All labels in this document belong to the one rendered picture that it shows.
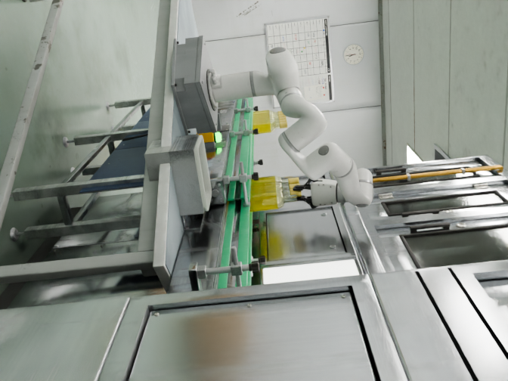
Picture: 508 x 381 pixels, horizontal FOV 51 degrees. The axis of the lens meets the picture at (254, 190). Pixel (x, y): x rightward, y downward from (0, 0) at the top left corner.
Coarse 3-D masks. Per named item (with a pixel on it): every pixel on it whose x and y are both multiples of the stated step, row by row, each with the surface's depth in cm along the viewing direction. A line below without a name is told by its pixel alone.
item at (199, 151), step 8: (200, 136) 177; (200, 144) 181; (200, 152) 182; (200, 160) 183; (200, 168) 168; (200, 176) 169; (208, 176) 186; (200, 184) 170; (208, 184) 187; (208, 192) 187; (208, 200) 181; (208, 208) 175
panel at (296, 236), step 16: (288, 208) 228; (304, 208) 226; (320, 208) 225; (336, 208) 222; (272, 224) 216; (288, 224) 215; (304, 224) 213; (320, 224) 211; (336, 224) 212; (272, 240) 203; (288, 240) 201; (304, 240) 200; (320, 240) 198; (336, 240) 197; (272, 256) 191; (288, 256) 190; (304, 256) 189; (320, 256) 186; (336, 256) 185; (352, 256) 184
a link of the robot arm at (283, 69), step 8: (272, 48) 192; (280, 48) 190; (272, 56) 187; (280, 56) 185; (288, 56) 185; (272, 64) 183; (280, 64) 181; (288, 64) 180; (296, 64) 182; (272, 72) 181; (280, 72) 179; (288, 72) 179; (296, 72) 181; (272, 80) 184; (280, 80) 180; (288, 80) 180; (296, 80) 182; (280, 88) 183; (288, 88) 182; (296, 88) 183; (280, 96) 182
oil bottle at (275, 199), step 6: (270, 192) 206; (276, 192) 206; (252, 198) 203; (258, 198) 203; (264, 198) 203; (270, 198) 203; (276, 198) 203; (282, 198) 203; (252, 204) 204; (258, 204) 204; (264, 204) 204; (270, 204) 204; (276, 204) 204; (282, 204) 204; (252, 210) 204; (258, 210) 205
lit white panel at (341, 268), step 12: (312, 264) 182; (324, 264) 181; (336, 264) 180; (348, 264) 180; (264, 276) 179; (276, 276) 178; (288, 276) 177; (300, 276) 176; (312, 276) 175; (324, 276) 174; (336, 276) 173
